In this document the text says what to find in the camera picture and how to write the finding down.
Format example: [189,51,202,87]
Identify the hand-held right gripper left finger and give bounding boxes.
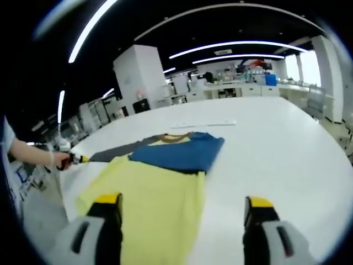
[48,193,124,265]

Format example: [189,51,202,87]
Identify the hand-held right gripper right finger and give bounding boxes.
[242,195,321,265]

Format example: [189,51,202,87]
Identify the yellow blue grey garment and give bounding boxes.
[76,131,226,265]

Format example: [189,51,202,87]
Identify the person's left hand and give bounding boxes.
[50,151,71,171]

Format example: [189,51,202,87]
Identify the black cabinet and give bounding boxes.
[132,99,151,114]

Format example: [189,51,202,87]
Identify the wide white pillar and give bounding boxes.
[113,44,169,111]

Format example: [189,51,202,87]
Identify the white flat strip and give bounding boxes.
[170,119,237,130]

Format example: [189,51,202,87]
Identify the white counter cabinet row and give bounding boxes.
[204,82,282,99]

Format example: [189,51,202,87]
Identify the grey mesh chair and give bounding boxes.
[302,87,327,118]

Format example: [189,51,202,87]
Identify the narrow white pillar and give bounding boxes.
[311,35,344,124]

